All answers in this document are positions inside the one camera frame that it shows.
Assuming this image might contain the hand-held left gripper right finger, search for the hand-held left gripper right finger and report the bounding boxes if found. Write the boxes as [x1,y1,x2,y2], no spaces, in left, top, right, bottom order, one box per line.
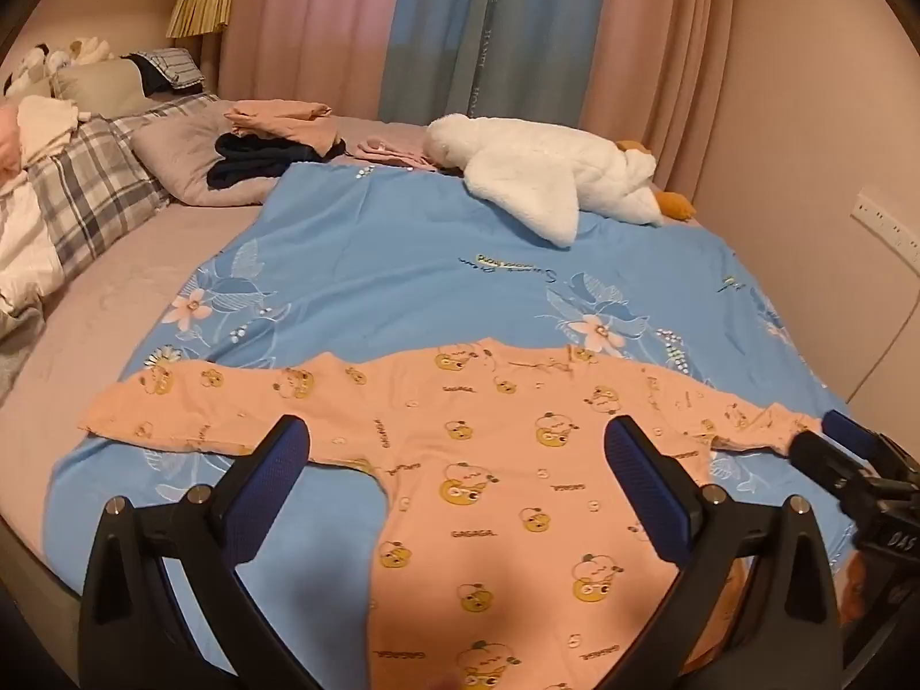
[596,415,842,690]

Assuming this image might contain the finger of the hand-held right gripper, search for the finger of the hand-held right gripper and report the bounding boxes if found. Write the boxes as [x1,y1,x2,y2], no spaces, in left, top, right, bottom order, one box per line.
[789,430,875,501]
[822,409,920,480]

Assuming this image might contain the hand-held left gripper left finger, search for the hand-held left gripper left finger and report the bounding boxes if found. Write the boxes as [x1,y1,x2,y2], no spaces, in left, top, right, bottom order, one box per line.
[78,415,324,690]

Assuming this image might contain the orange printed baby romper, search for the orange printed baby romper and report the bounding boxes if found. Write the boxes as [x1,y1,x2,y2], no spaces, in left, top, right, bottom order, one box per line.
[78,336,824,690]

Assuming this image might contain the dark navy clothes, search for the dark navy clothes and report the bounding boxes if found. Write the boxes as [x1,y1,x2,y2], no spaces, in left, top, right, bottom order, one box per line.
[207,131,346,189]

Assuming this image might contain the folded peach clothes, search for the folded peach clothes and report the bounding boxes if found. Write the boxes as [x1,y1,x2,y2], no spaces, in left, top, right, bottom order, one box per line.
[224,99,347,156]

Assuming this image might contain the blue floral blanket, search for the blue floral blanket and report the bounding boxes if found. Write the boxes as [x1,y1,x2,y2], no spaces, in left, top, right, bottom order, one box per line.
[43,158,864,690]

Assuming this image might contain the bed with pink sheet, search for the bed with pink sheet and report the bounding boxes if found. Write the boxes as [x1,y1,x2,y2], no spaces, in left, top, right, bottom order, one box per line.
[0,95,920,605]

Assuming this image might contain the grey pillow with plaid edge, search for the grey pillow with plaid edge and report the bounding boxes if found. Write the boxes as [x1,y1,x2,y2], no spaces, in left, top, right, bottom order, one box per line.
[108,93,289,206]

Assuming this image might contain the white goose plush toy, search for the white goose plush toy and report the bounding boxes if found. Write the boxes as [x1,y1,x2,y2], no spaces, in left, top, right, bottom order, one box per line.
[423,113,698,246]

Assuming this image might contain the folded pink garment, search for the folded pink garment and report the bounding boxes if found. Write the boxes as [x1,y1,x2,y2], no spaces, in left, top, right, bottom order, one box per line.
[345,131,441,172]

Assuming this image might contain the white quilt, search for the white quilt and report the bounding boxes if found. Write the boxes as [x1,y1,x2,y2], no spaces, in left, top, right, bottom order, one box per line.
[0,97,91,319]

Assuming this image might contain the striped folded cloth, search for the striped folded cloth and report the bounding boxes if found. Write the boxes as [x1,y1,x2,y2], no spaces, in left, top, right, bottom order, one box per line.
[129,48,204,96]

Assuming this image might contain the beige cushion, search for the beige cushion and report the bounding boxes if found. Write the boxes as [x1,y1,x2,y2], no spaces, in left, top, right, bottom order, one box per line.
[53,57,156,120]

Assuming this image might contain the pink curtain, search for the pink curtain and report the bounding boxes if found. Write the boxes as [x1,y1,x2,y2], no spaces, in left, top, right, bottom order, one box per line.
[581,0,735,189]
[219,0,412,132]

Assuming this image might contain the blue curtain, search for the blue curtain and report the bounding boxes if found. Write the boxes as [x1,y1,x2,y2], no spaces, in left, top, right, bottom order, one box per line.
[377,0,626,139]

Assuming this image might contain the white plush toys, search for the white plush toys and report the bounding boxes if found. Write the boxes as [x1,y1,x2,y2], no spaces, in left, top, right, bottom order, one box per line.
[3,36,120,96]

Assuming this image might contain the white wall socket strip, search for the white wall socket strip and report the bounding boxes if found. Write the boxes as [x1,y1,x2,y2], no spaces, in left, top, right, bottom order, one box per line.
[852,190,920,269]

